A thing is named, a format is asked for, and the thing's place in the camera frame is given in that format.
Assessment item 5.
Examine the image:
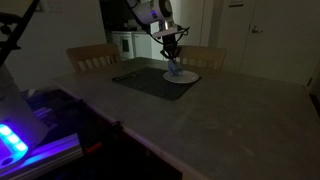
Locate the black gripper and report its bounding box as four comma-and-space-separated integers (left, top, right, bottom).
159, 33, 183, 63

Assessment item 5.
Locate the blue towel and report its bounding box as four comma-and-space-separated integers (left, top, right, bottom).
165, 58, 185, 78

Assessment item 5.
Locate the white round plate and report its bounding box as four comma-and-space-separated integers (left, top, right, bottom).
162, 69, 200, 85

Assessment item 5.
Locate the white kitchen cabinet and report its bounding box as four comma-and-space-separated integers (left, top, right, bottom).
133, 32, 153, 60

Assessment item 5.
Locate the wooden slat-back chair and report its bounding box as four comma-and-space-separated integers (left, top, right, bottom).
65, 43, 122, 73
171, 44, 227, 71

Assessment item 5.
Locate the dark rectangular placemat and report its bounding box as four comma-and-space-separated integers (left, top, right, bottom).
111, 67, 202, 102

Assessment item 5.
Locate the black table knife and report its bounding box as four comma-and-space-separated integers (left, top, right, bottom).
112, 69, 144, 82

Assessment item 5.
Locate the white oven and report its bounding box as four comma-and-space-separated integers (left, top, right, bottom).
111, 31, 135, 61

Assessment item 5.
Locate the white door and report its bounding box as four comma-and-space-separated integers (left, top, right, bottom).
239, 0, 320, 86

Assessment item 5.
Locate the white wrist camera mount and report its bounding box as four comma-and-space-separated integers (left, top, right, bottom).
151, 26, 184, 39

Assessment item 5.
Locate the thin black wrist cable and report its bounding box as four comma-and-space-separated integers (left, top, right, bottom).
173, 25, 191, 46

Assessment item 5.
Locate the metal door handle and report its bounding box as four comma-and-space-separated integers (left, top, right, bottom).
251, 25, 263, 35

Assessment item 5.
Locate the red clamp handle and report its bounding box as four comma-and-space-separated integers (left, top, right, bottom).
83, 141, 104, 155

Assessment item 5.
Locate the white wall plate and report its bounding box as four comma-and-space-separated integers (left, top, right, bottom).
43, 0, 64, 14

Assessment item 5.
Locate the thick black cable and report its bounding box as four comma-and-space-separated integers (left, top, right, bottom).
0, 0, 40, 66

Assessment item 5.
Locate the aluminium mounting rail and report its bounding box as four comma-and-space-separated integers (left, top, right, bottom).
0, 133, 84, 180

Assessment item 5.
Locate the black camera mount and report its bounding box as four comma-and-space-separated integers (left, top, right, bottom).
0, 12, 26, 52

